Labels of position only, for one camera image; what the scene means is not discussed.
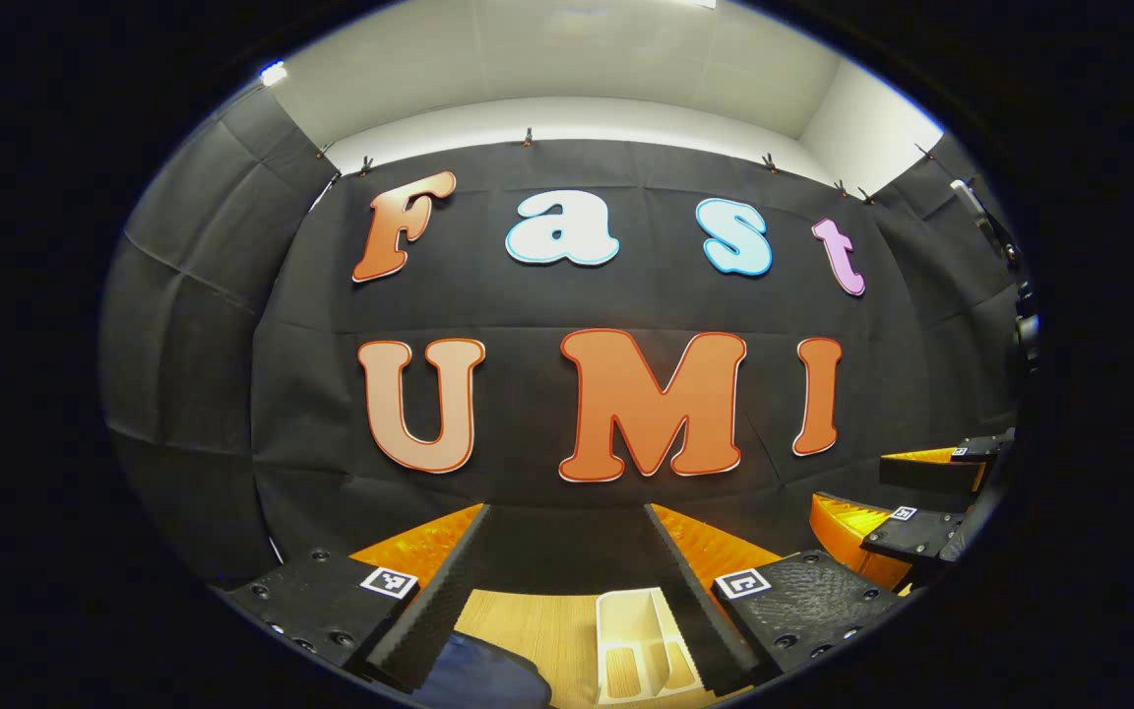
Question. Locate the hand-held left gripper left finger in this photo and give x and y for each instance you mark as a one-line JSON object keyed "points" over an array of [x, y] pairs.
{"points": [[444, 591]]}

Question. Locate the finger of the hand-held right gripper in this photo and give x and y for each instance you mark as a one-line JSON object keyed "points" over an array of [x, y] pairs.
{"points": [[921, 532], [921, 473]]}

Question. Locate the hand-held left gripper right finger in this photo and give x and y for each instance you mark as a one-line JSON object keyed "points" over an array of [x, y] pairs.
{"points": [[690, 601]]}

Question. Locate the white bookshelf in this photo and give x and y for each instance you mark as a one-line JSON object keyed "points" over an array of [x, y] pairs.
{"points": [[631, 625]]}

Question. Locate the blue schoolbag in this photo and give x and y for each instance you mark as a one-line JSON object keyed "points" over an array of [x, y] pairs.
{"points": [[478, 675]]}

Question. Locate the row of small cloth clamps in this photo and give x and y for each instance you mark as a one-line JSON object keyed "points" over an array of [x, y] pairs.
{"points": [[528, 137]]}

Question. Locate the ceiling light strip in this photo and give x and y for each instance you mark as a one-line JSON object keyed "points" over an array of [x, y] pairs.
{"points": [[274, 73]]}

